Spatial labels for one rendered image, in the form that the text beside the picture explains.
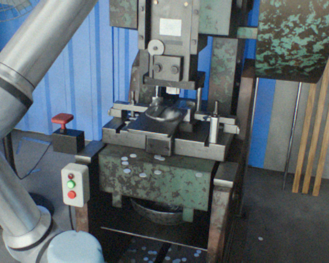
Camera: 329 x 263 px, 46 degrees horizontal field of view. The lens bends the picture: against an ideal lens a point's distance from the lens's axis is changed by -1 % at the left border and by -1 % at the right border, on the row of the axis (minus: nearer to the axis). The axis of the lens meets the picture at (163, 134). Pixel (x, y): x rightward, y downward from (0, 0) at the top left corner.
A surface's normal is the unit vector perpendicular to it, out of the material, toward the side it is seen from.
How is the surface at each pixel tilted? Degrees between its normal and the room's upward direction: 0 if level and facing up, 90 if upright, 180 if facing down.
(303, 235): 0
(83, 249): 7
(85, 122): 90
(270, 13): 116
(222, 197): 90
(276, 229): 0
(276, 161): 90
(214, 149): 90
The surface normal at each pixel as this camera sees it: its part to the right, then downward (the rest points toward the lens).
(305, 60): -0.22, 0.92
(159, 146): -0.29, 0.36
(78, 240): 0.14, -0.88
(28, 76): 0.75, 0.23
